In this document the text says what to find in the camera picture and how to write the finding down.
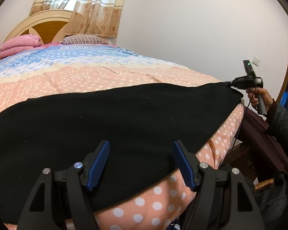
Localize black pants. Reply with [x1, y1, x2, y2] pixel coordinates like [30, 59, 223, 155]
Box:
[0, 83, 242, 224]

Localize right forearm grey sleeve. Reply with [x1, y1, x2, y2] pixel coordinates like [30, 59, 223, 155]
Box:
[267, 100, 288, 144]

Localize right hand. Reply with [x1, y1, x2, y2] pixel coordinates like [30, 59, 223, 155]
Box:
[245, 87, 275, 112]

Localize polka dot bed cover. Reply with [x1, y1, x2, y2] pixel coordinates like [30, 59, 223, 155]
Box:
[0, 43, 246, 230]

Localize striped pillow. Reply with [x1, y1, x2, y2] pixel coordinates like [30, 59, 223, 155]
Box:
[61, 34, 109, 45]

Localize folded pink blanket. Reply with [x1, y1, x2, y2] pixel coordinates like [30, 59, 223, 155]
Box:
[0, 34, 41, 60]

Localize cream wooden headboard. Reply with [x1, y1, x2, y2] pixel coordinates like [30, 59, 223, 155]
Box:
[4, 9, 72, 44]

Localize beige curtain behind headboard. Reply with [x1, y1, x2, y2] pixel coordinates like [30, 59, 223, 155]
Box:
[29, 0, 125, 38]

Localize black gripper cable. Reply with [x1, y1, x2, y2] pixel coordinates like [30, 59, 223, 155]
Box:
[231, 86, 258, 154]

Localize white wall switch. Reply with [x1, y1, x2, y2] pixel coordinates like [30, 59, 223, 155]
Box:
[252, 57, 260, 67]

